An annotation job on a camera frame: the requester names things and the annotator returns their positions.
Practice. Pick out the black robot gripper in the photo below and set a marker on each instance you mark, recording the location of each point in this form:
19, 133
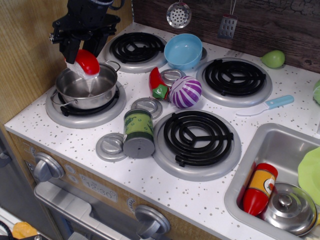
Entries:
88, 21

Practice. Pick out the red and white toy sushi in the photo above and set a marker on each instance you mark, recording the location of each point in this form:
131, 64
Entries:
86, 65

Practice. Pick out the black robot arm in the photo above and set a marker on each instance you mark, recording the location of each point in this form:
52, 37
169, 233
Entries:
86, 21

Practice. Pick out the small steel pan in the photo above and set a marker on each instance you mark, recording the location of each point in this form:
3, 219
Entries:
86, 94

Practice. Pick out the back left black burner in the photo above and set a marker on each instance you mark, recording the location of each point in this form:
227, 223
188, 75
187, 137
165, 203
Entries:
136, 52

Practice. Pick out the black burner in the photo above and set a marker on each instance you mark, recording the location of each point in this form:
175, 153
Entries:
136, 52
53, 109
234, 83
196, 145

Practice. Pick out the front left black burner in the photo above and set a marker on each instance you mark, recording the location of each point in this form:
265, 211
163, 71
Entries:
53, 109

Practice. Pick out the grey stove top knob middle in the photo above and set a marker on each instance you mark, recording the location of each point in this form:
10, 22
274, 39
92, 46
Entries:
153, 106

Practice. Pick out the grey stove knob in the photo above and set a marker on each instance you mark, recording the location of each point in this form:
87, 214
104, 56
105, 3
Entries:
169, 76
153, 106
109, 148

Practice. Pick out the red toy chili pepper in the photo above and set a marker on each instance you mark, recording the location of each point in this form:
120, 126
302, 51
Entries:
158, 88

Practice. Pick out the grey stove top knob upper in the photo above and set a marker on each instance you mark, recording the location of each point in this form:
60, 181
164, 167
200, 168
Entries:
169, 76

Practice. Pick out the light blue plastic bowl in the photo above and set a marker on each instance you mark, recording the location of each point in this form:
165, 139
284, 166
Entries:
183, 51

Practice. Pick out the hanging steel skimmer spoon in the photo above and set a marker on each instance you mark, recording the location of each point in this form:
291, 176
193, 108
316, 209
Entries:
178, 15

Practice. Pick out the grey stove top knob lower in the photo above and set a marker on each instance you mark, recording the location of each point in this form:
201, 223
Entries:
109, 148

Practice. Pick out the green labelled toy can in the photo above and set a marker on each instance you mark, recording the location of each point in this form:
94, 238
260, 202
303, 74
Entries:
138, 134

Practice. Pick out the purple striped toy onion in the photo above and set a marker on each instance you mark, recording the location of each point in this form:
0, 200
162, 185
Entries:
185, 92

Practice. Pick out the grey oven knob left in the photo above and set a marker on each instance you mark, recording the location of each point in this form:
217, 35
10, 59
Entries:
47, 168

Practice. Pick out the grey oven knob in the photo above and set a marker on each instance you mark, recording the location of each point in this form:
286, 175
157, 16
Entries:
47, 168
152, 225

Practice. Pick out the hanging steel slotted spatula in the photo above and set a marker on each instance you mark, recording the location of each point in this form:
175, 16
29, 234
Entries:
228, 23

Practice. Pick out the front right black burner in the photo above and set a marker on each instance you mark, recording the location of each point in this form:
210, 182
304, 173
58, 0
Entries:
196, 145

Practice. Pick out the back right black burner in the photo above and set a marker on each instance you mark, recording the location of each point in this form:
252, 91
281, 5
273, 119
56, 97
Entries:
234, 83

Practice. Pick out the grey oven knob right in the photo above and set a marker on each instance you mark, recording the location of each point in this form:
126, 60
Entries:
152, 225

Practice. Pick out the green toy pear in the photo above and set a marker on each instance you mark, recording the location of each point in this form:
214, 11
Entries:
273, 59

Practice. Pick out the orange object bottom left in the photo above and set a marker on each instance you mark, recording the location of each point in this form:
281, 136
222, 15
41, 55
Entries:
23, 230

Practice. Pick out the steel toy sink basin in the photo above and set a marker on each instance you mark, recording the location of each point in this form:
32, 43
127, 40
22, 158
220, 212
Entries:
281, 147

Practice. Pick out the red toy ketchup bottle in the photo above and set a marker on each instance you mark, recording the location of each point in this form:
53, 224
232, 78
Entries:
257, 194

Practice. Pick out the green toy cabbage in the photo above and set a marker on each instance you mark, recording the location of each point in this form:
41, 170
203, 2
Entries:
316, 92

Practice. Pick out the light green plastic plate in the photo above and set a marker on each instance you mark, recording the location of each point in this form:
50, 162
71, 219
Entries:
309, 174

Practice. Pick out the steel pot lid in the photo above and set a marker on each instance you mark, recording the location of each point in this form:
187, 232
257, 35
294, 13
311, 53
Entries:
291, 209

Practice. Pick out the grey oven door handle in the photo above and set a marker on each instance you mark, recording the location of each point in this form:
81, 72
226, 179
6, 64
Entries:
78, 212

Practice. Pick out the toy knife blue handle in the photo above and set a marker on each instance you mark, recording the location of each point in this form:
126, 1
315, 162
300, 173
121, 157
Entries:
265, 106

